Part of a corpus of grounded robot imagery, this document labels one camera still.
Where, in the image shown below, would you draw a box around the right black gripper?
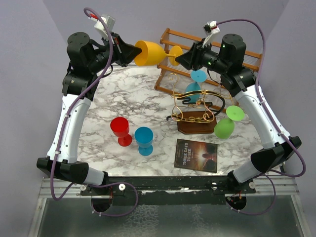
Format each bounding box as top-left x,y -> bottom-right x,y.
175,38 -> 229,75

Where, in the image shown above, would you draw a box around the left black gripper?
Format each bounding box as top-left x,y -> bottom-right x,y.
88,31 -> 142,73

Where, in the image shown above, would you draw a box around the light blue plastic wine glass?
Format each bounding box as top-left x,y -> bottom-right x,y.
185,70 -> 207,103

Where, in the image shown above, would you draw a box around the yellow plastic wine glass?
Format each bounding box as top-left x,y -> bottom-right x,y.
134,40 -> 183,67

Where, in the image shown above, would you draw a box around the gold wire wine glass rack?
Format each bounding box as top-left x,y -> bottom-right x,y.
166,74 -> 237,135

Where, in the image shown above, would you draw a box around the red plastic wine glass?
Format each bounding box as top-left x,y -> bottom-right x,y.
110,117 -> 132,147

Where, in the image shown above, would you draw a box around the green plastic wine glass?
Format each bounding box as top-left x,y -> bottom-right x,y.
214,105 -> 245,139

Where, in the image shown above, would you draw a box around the clear wine glass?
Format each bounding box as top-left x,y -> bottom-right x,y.
214,82 -> 230,99

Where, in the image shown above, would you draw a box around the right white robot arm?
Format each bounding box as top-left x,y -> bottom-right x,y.
128,34 -> 302,193

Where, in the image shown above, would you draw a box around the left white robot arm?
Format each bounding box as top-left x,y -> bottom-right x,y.
37,32 -> 109,195

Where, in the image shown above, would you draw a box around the wooden two-tier shelf rack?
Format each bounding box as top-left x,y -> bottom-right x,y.
154,28 -> 262,94

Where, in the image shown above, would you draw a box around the dark book three days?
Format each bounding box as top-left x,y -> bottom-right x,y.
174,139 -> 218,173

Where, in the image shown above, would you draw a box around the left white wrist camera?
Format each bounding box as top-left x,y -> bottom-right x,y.
90,14 -> 117,40

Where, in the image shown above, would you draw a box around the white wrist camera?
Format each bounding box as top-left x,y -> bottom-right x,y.
90,14 -> 117,40
202,21 -> 220,47

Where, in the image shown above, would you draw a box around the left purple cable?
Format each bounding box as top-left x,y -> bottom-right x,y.
50,7 -> 139,218

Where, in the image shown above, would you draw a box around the purple cable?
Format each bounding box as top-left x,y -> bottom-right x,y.
217,18 -> 307,216
50,7 -> 139,218

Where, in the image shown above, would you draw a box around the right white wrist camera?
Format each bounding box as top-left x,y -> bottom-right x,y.
202,21 -> 220,47

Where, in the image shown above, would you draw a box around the black metal base rail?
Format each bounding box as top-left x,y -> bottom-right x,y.
80,176 -> 256,206

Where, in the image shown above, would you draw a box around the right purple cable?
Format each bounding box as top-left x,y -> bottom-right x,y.
217,18 -> 307,216

